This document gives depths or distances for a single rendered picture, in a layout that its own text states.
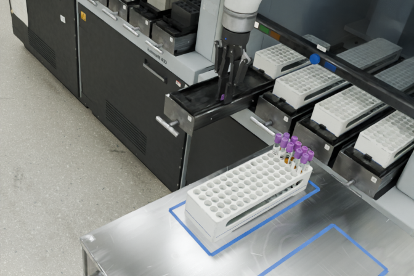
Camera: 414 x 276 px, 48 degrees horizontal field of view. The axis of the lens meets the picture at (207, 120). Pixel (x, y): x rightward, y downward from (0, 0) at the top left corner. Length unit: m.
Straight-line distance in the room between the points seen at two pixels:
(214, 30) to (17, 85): 1.55
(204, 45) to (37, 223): 1.01
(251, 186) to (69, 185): 1.34
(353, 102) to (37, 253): 1.31
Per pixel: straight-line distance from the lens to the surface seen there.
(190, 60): 1.70
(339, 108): 1.38
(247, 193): 1.00
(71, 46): 2.45
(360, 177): 1.30
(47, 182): 2.24
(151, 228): 0.97
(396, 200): 1.35
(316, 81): 1.47
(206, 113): 1.31
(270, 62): 1.50
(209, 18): 1.65
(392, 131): 1.36
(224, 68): 1.32
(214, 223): 0.92
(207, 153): 1.73
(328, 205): 1.11
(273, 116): 1.41
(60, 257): 1.96
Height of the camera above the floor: 1.57
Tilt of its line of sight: 37 degrees down
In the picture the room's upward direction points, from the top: 9 degrees clockwise
